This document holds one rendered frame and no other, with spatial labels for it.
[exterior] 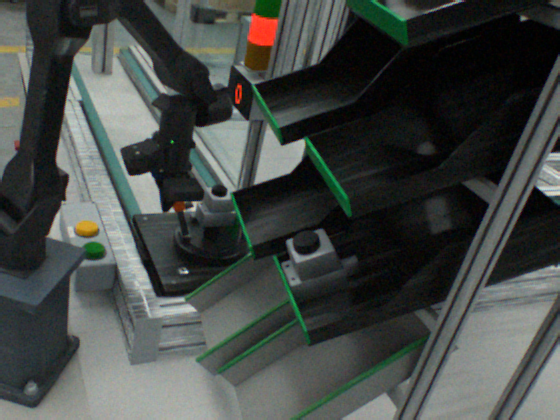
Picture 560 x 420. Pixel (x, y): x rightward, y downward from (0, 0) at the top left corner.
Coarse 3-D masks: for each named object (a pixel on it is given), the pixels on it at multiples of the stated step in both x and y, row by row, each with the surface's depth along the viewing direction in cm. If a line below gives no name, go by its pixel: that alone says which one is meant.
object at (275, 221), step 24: (312, 168) 84; (240, 192) 84; (264, 192) 85; (288, 192) 84; (312, 192) 83; (240, 216) 79; (264, 216) 81; (288, 216) 80; (312, 216) 78; (336, 216) 73; (264, 240) 74
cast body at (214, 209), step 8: (216, 184) 109; (208, 192) 108; (216, 192) 107; (224, 192) 107; (208, 200) 108; (216, 200) 107; (224, 200) 107; (232, 200) 108; (200, 208) 109; (208, 208) 108; (216, 208) 108; (224, 208) 108; (232, 208) 109; (200, 216) 109; (208, 216) 108; (216, 216) 109; (224, 216) 109; (232, 216) 110; (200, 224) 109; (208, 224) 109; (216, 224) 110; (224, 224) 110; (232, 224) 111
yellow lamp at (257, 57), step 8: (248, 40) 117; (248, 48) 116; (256, 48) 115; (264, 48) 115; (248, 56) 117; (256, 56) 116; (264, 56) 116; (248, 64) 117; (256, 64) 117; (264, 64) 117
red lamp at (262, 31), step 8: (256, 16) 113; (256, 24) 113; (264, 24) 113; (272, 24) 113; (256, 32) 114; (264, 32) 113; (272, 32) 114; (256, 40) 114; (264, 40) 114; (272, 40) 115
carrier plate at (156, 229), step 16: (144, 224) 116; (160, 224) 117; (176, 224) 118; (144, 240) 112; (160, 240) 113; (160, 256) 108; (176, 256) 109; (160, 272) 104; (176, 272) 105; (192, 272) 106; (208, 272) 107; (160, 288) 103; (176, 288) 101; (192, 288) 102
